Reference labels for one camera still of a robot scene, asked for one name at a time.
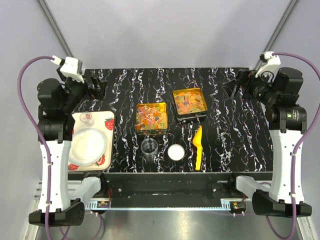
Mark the small clear cup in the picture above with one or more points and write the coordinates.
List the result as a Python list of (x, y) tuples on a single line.
[(87, 119)]

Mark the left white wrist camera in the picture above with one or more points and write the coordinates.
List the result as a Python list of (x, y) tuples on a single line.
[(69, 68)]

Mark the right aluminium frame post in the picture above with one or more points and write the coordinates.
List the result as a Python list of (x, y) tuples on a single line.
[(290, 8)]

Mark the left aluminium frame post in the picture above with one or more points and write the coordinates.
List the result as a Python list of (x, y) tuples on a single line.
[(54, 26)]

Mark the yellow plastic scoop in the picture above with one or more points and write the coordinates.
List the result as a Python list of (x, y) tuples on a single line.
[(197, 142)]

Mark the clear plastic jar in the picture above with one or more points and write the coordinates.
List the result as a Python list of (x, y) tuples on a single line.
[(149, 148)]

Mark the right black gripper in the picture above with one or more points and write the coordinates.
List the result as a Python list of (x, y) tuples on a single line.
[(248, 79)]

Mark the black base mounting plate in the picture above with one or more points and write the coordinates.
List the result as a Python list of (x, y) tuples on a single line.
[(214, 176)]

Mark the aluminium frame post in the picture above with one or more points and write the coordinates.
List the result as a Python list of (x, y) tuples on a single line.
[(290, 8), (54, 26)]

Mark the gold tin with lollipops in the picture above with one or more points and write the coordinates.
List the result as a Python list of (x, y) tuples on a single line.
[(151, 118)]

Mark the aluminium rail base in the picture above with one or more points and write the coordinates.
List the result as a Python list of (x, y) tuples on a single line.
[(164, 194)]

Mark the white jar lid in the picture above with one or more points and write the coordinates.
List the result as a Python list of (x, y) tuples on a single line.
[(176, 152)]

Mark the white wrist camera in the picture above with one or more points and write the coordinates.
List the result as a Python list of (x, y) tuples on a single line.
[(269, 63), (69, 68)]

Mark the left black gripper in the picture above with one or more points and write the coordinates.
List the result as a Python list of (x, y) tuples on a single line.
[(90, 92)]

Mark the gold tin with gummies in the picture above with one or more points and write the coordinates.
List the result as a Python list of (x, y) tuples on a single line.
[(189, 103)]

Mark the white paper plate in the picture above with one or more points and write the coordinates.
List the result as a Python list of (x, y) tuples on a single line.
[(87, 146)]

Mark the strawberry pattern tray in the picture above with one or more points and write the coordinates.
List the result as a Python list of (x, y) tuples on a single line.
[(104, 121)]

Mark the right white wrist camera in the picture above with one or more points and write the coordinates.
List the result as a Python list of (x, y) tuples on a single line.
[(269, 63)]

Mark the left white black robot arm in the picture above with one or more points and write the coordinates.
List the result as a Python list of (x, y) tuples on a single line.
[(58, 208)]

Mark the black marble pattern mat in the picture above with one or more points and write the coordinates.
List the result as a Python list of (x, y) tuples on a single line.
[(235, 136)]

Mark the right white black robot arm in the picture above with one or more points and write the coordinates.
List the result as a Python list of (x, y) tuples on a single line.
[(287, 124)]

